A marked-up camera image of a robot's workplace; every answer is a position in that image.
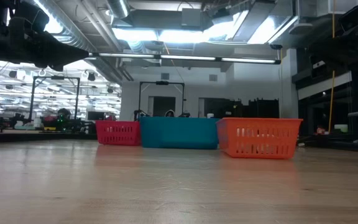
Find red slotted plastic basket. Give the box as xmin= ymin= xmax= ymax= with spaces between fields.
xmin=95 ymin=120 xmax=142 ymax=146

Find yellow hanging cable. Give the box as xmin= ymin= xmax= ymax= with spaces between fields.
xmin=327 ymin=0 xmax=337 ymax=133

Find black background rig frame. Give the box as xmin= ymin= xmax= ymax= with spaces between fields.
xmin=29 ymin=75 xmax=81 ymax=122
xmin=137 ymin=80 xmax=186 ymax=121

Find blue plastic bin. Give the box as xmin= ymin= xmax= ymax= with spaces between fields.
xmin=139 ymin=116 xmax=220 ymax=150

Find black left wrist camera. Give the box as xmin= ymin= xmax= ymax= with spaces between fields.
xmin=14 ymin=1 xmax=50 ymax=32

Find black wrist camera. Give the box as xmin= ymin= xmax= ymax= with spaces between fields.
xmin=14 ymin=1 xmax=50 ymax=32
xmin=338 ymin=2 xmax=358 ymax=32

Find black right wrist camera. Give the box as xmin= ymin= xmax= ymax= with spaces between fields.
xmin=338 ymin=2 xmax=358 ymax=32

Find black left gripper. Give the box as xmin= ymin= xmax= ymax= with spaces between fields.
xmin=7 ymin=17 xmax=90 ymax=72

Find black aluminium rig frame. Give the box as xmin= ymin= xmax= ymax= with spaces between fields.
xmin=0 ymin=130 xmax=358 ymax=154

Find orange slotted plastic basket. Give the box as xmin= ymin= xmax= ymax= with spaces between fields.
xmin=216 ymin=117 xmax=303 ymax=160

